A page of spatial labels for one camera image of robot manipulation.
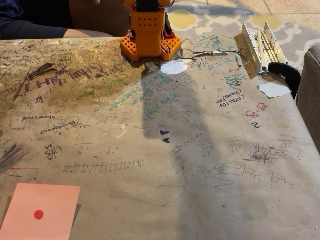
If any person bare forearm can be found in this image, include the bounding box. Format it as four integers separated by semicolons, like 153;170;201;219
62;28;115;39

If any orange robot arm with base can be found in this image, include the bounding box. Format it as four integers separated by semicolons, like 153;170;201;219
119;0;182;62

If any white round paper patch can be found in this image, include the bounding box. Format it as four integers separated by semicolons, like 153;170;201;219
159;61;189;76

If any white paper scrap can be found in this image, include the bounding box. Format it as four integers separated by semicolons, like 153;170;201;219
257;81;293;99

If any grey yellow patterned rug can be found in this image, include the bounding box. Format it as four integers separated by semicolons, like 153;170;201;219
163;0;320;76

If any black clamp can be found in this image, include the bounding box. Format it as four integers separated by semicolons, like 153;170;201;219
267;62;302;100

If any pink paper note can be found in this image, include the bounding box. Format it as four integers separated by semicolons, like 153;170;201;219
0;182;81;240

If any grey upholstered sofa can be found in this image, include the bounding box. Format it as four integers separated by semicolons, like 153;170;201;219
296;42;320;145

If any person dark blue clothing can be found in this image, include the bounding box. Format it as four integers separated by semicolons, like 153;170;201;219
0;0;75;40

